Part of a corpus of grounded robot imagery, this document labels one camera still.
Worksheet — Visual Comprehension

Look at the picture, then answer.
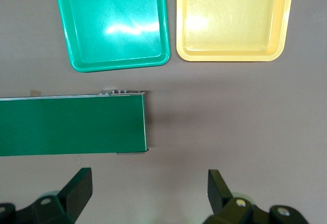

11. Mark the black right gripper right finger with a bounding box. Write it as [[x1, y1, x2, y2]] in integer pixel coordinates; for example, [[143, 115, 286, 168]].
[[207, 169, 310, 224]]

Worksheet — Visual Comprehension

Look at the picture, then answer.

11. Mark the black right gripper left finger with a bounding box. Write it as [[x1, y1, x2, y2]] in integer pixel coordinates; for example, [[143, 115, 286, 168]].
[[0, 167, 93, 224]]

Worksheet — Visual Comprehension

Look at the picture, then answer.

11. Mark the green conveyor belt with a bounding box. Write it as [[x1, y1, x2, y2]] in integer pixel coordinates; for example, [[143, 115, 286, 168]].
[[0, 89, 150, 157]]

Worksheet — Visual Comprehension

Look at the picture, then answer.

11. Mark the green plastic tray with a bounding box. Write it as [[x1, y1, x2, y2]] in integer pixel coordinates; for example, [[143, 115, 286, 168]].
[[52, 0, 171, 73]]

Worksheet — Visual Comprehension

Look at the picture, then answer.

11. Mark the yellow plastic tray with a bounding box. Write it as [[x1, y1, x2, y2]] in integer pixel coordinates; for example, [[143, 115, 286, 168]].
[[176, 0, 296, 63]]

